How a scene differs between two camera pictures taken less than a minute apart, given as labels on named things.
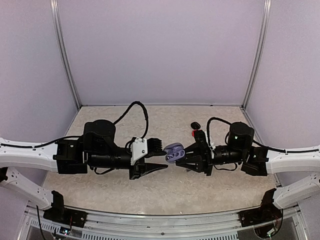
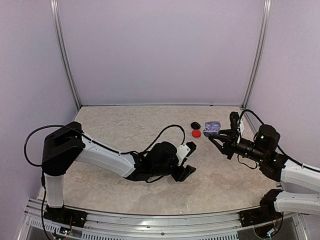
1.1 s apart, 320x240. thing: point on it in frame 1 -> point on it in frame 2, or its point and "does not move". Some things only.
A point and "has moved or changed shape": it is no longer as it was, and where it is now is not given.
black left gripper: [142, 169] -> [183, 173]
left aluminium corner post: [54, 7] does not move
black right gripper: [202, 156] -> [229, 145]
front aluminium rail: [101, 224] does not move
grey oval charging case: [174, 151] has moved or changed shape
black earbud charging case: [195, 125] does not move
